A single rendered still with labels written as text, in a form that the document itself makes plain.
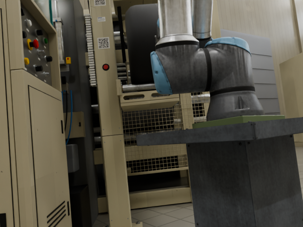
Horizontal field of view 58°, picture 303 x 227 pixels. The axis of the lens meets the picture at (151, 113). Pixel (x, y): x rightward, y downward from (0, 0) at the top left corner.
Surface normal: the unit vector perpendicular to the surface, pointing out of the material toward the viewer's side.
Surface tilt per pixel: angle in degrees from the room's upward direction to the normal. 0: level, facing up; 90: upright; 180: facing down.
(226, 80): 88
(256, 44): 90
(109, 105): 90
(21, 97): 90
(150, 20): 73
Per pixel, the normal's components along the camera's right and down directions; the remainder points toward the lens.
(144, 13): 0.00, -0.57
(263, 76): 0.55, -0.12
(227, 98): -0.44, -0.40
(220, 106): -0.67, -0.36
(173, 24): -0.23, 0.11
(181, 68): 0.04, 0.08
